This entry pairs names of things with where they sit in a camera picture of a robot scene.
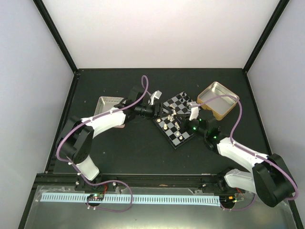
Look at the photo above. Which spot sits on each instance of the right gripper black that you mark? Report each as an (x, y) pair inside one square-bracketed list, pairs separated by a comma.
[(184, 121)]

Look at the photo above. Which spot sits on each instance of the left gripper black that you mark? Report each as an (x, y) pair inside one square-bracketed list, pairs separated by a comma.
[(159, 112)]

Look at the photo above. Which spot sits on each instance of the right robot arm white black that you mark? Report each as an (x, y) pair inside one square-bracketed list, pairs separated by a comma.
[(266, 176)]

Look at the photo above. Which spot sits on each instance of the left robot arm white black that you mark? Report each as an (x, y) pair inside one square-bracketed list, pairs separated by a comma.
[(75, 141)]

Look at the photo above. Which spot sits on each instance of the white chess pieces pile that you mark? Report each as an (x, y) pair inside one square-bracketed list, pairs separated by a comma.
[(172, 116)]

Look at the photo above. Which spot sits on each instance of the checkered chess board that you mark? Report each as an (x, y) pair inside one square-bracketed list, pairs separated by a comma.
[(170, 133)]

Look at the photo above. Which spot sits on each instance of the right circuit board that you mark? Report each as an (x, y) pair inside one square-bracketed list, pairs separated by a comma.
[(230, 199)]

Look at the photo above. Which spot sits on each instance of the circuit board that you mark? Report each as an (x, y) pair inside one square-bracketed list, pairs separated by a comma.
[(230, 199), (95, 197)]

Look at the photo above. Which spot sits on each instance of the left circuit board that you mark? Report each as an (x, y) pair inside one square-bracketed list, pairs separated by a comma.
[(95, 197)]

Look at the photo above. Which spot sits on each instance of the gold tin box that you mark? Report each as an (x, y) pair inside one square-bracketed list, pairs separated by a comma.
[(217, 98)]

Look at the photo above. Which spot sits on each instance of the silver tin tray pink rim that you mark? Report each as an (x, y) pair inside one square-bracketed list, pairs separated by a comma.
[(106, 103)]

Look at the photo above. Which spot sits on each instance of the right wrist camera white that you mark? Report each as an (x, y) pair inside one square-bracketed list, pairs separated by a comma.
[(194, 108)]

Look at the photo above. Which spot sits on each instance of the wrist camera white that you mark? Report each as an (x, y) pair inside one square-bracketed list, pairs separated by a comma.
[(155, 96), (194, 108)]

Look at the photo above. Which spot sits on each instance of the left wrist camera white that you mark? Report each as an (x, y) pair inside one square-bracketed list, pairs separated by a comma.
[(155, 96)]

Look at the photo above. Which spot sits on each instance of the light blue slotted cable duct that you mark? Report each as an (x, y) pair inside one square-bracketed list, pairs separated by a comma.
[(134, 199)]

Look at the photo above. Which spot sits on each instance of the black mounting rail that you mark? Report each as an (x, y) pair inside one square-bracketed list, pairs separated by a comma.
[(206, 183)]

